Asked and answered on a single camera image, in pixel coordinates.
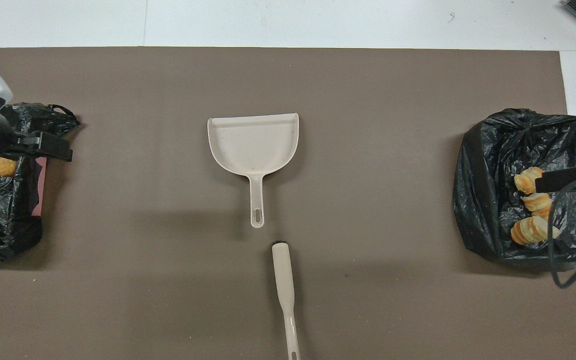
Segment toy croissant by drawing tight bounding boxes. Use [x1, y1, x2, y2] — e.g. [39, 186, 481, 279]
[510, 215, 562, 246]
[521, 193, 554, 219]
[513, 167, 544, 195]

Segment beige plastic dustpan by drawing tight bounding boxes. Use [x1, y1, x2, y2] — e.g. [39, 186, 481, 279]
[207, 112, 300, 229]

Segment beige brush with black bristles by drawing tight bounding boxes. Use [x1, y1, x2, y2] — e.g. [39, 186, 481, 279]
[271, 241, 302, 360]

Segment pink plastic bin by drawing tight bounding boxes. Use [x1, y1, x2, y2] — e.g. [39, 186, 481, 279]
[32, 156, 50, 217]

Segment bin lined with black bag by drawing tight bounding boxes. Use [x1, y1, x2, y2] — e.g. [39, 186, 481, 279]
[452, 107, 576, 266]

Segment black garbage bag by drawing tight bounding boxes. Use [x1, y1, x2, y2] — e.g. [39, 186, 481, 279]
[0, 102, 81, 262]

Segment brown table mat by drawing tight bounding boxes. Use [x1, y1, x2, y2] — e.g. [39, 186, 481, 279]
[0, 46, 576, 360]

